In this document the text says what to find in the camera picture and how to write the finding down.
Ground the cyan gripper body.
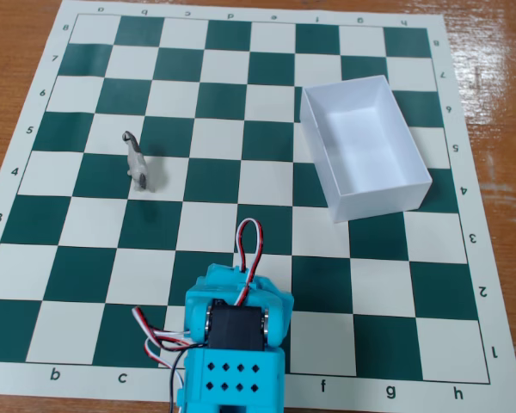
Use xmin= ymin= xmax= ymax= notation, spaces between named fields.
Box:
xmin=203 ymin=262 xmax=286 ymax=305

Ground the white rectangular open box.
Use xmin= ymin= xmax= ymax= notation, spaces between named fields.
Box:
xmin=299 ymin=74 xmax=434 ymax=224

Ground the green and cream chess mat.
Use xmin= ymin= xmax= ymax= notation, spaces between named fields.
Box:
xmin=0 ymin=0 xmax=516 ymax=413

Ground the red white black looped cable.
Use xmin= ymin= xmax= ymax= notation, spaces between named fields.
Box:
xmin=233 ymin=218 xmax=267 ymax=307

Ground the red white black servo cable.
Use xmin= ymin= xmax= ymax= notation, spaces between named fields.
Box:
xmin=143 ymin=336 xmax=200 ymax=413
xmin=132 ymin=305 xmax=208 ymax=348

